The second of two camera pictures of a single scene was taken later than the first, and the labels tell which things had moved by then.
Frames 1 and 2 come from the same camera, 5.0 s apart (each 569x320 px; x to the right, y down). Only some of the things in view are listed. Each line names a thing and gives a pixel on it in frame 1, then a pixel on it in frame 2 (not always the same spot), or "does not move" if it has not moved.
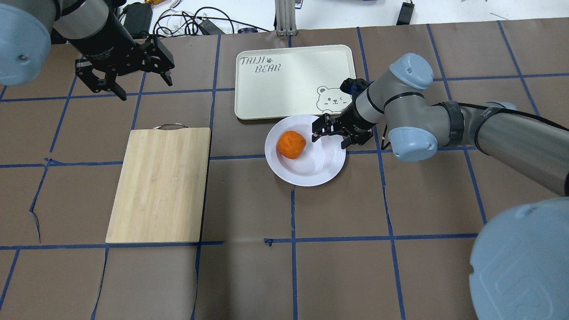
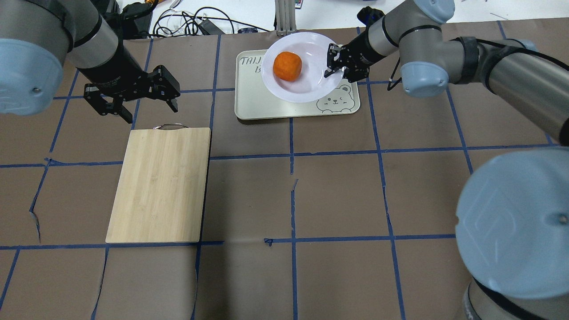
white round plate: x=322 y=162 -> x=312 y=85
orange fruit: x=291 y=144 -> x=287 y=66
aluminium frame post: x=286 y=17 does not move
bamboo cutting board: x=160 y=194 does not move
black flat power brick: x=138 y=16 does not move
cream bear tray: x=295 y=82 does not move
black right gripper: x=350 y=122 -> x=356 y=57
